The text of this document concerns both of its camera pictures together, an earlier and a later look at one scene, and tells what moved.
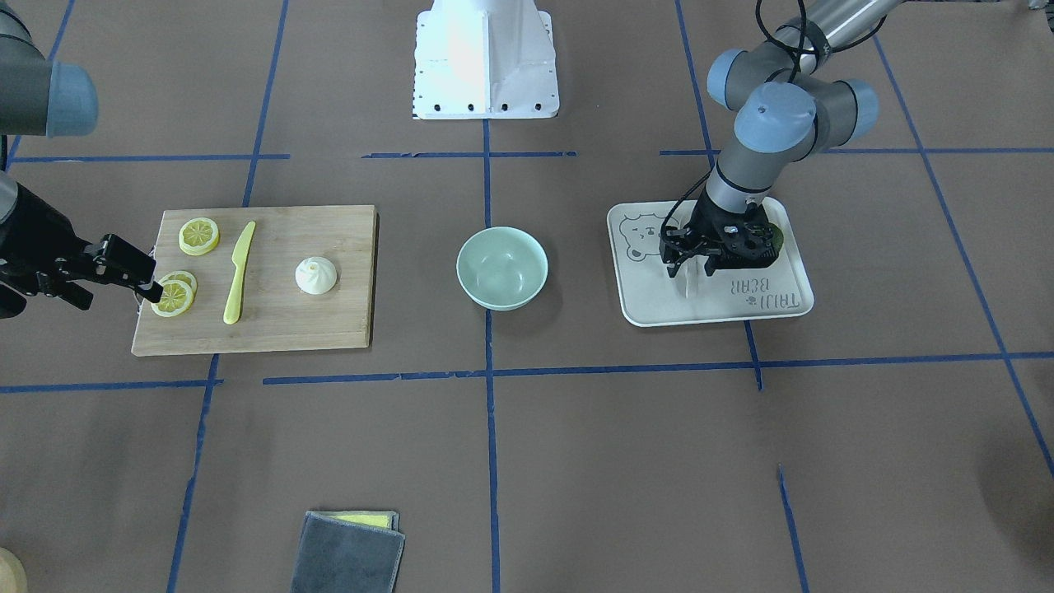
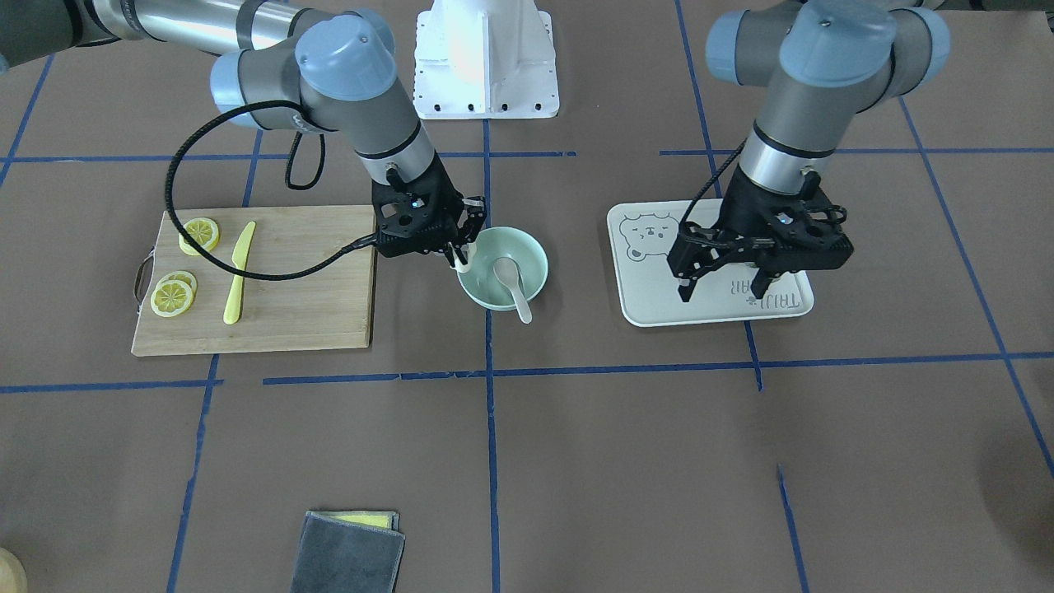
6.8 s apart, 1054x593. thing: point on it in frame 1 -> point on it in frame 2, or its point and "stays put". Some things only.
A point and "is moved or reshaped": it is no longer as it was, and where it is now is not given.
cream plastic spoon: x=693 y=273 is moved or reshaped
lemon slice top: x=198 y=236 stays put
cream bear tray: x=650 y=296 stays put
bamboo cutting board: x=272 y=279 stays put
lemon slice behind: x=182 y=276 stays put
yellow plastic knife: x=240 y=258 stays put
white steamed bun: x=315 y=275 -> x=468 y=251
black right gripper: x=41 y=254 -> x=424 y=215
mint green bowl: x=501 y=268 stays put
